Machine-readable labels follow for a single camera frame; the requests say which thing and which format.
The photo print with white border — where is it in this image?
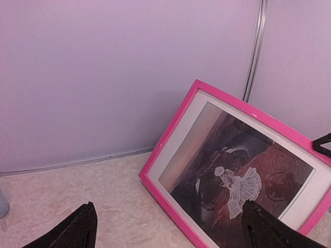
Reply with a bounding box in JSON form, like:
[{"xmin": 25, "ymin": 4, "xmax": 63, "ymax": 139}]
[{"xmin": 158, "ymin": 102, "xmax": 314, "ymax": 247}]

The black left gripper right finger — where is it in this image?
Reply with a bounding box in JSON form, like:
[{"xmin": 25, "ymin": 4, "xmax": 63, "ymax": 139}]
[{"xmin": 241, "ymin": 200, "xmax": 324, "ymax": 248}]

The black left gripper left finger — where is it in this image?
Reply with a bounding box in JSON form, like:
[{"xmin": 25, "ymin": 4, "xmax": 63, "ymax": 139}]
[{"xmin": 24, "ymin": 202, "xmax": 98, "ymax": 248}]

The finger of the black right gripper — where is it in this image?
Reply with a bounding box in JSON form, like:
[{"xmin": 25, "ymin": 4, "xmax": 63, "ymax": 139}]
[{"xmin": 312, "ymin": 133, "xmax": 331, "ymax": 158}]

